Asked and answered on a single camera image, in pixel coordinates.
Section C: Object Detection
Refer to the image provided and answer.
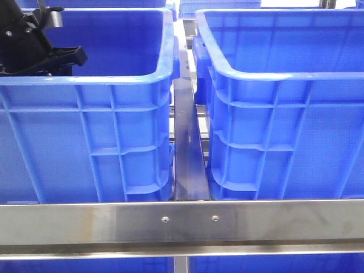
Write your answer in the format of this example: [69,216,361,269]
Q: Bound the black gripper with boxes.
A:
[1,1,88,76]

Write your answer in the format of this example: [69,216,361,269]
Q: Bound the blue source bin with buttons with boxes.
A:
[1,8,180,204]

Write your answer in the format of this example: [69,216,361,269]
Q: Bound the blue crates in background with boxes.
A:
[16,0,262,18]

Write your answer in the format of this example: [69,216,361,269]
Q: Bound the blue target bin right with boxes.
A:
[193,9,363,200]

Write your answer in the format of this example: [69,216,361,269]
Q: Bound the lower shelf blue bin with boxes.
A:
[1,254,363,272]

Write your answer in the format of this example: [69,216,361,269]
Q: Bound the steel divider rail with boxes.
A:
[173,20,210,201]

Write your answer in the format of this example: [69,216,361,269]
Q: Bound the steel shelf front rail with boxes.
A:
[1,200,363,260]

